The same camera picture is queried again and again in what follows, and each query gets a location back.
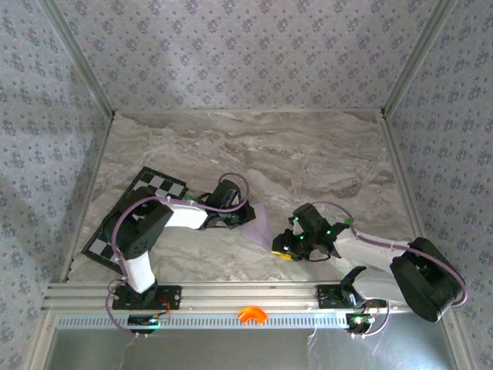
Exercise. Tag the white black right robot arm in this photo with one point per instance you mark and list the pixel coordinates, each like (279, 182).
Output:
(366, 250)

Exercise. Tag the black grey checkerboard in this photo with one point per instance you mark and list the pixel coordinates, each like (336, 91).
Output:
(158, 185)

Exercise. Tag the orange curved plastic piece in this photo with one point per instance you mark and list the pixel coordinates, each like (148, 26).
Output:
(246, 314)

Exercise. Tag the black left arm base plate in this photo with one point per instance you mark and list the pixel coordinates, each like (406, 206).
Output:
(171, 297)

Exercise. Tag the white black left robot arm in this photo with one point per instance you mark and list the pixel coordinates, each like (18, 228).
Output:
(188, 217)

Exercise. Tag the aluminium table side rail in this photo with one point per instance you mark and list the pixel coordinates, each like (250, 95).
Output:
(89, 196)
(402, 173)

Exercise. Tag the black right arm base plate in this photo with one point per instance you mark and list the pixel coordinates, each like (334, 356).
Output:
(327, 297)

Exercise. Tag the aluminium frame rail wide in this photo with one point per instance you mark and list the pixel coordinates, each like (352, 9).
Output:
(246, 294)

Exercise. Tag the lilac paper sheet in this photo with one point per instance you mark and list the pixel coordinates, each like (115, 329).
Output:
(262, 227)

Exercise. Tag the thin aluminium table rail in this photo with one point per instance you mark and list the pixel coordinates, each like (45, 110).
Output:
(246, 110)

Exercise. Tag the shiny metal sheet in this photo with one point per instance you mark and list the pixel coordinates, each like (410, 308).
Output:
(231, 350)

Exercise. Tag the aluminium frame post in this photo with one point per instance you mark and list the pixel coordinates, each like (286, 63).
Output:
(79, 58)
(418, 58)

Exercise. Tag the small circuit board green light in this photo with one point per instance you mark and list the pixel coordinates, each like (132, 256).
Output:
(140, 320)
(356, 320)

